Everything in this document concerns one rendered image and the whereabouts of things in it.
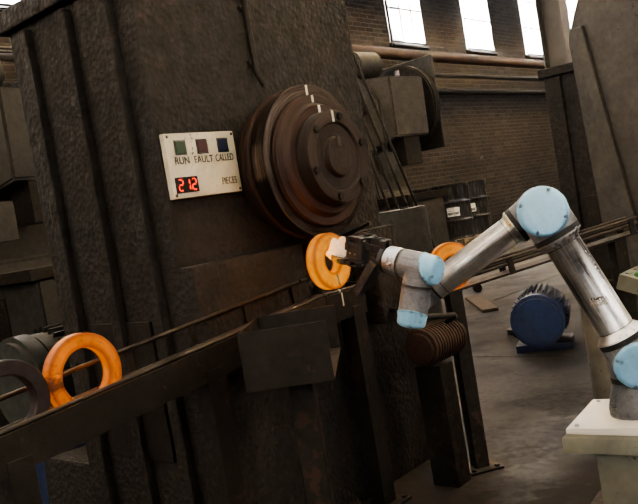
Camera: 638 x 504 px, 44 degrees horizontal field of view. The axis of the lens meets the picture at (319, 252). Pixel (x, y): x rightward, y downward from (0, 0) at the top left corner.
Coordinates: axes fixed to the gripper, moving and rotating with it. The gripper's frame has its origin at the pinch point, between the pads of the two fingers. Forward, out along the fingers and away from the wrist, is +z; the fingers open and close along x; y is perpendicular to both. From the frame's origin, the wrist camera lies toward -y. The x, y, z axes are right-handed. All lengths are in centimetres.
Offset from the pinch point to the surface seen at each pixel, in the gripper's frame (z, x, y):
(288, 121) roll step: 23.0, -8.4, 34.3
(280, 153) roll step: 20.7, -2.6, 25.6
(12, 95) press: 438, -156, 18
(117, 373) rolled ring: 11, 62, -20
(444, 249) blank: -1, -62, -9
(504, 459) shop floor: -25, -71, -82
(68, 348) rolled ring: 14, 73, -11
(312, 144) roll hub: 14.5, -9.5, 28.3
